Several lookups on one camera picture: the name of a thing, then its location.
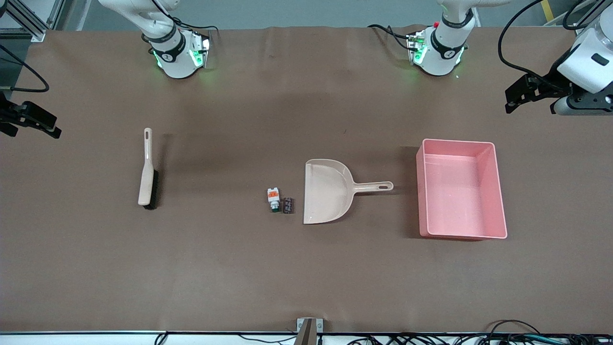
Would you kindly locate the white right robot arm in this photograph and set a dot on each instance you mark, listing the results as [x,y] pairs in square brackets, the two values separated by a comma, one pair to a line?
[177,62]

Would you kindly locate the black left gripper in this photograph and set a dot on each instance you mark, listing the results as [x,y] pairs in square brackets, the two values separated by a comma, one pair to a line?
[547,82]

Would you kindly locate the metal base connector plate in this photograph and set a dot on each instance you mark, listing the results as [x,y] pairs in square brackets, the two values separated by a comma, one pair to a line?
[203,48]
[415,48]

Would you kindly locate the aluminium frame profile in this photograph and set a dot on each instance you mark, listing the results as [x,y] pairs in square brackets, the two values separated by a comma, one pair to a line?
[28,24]

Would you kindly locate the beige plastic dustpan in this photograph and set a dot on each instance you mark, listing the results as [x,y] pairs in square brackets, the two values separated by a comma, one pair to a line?
[325,191]

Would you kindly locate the pink plastic bin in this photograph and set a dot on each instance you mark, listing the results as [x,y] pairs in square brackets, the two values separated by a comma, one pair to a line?
[455,191]

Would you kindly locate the white orange green connector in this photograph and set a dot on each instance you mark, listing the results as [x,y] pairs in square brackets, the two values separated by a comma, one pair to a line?
[273,197]

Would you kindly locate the metal table edge bracket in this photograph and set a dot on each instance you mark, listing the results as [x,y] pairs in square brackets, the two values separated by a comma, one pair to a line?
[309,328]

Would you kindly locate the small dark packet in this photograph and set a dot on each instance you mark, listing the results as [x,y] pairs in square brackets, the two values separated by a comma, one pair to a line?
[288,205]

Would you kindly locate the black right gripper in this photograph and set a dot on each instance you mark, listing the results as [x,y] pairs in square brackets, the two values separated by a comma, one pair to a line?
[10,115]

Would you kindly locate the white table edge rail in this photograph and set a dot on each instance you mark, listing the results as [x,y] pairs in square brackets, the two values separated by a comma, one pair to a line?
[96,339]

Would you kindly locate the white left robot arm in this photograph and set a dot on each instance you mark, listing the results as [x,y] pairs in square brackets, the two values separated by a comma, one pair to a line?
[445,52]

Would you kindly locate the large table cover mat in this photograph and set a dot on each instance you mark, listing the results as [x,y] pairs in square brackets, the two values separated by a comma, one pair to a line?
[306,268]

